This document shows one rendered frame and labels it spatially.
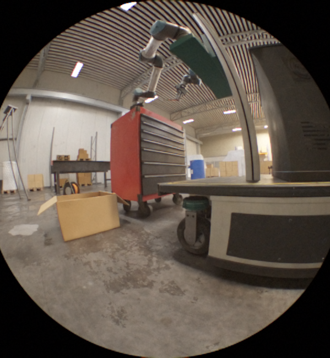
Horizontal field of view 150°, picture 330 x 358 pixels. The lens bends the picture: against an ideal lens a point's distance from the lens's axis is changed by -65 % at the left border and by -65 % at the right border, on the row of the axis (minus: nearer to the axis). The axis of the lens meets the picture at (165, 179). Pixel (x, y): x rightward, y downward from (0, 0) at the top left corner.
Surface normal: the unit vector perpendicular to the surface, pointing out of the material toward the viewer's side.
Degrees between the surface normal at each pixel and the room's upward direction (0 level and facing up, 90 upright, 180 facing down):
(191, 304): 0
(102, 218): 90
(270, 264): 90
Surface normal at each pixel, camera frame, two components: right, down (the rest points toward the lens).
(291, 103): -0.69, 0.05
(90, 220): 0.77, -0.02
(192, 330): -0.05, -1.00
